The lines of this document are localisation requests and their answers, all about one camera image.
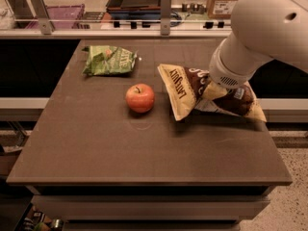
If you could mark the green chip bag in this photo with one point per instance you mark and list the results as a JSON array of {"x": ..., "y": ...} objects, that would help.
[{"x": 108, "y": 60}]

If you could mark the brown chip bag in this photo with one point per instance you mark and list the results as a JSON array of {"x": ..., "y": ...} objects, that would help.
[{"x": 186, "y": 85}]

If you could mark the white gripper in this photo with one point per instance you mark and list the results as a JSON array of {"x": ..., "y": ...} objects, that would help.
[{"x": 225, "y": 71}]

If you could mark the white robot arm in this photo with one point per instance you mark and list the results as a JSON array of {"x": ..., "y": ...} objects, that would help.
[{"x": 267, "y": 47}]

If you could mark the red apple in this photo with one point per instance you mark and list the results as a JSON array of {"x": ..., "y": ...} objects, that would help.
[{"x": 140, "y": 98}]

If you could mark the metal rail bracket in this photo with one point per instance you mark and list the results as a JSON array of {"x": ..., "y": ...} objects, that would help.
[
  {"x": 165, "y": 17},
  {"x": 45, "y": 24}
]

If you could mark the metal rail bracket left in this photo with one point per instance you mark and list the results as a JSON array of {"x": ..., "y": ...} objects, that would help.
[{"x": 45, "y": 24}]

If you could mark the items in open drawer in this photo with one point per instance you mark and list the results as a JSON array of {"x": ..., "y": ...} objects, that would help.
[{"x": 36, "y": 220}]

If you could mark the dark tray stack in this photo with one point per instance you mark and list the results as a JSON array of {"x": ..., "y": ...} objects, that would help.
[{"x": 134, "y": 9}]

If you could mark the purple plastic crate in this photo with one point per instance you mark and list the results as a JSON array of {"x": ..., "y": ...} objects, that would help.
[{"x": 66, "y": 17}]

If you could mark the metal rail bracket middle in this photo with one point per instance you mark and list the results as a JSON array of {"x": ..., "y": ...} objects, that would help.
[{"x": 165, "y": 17}]

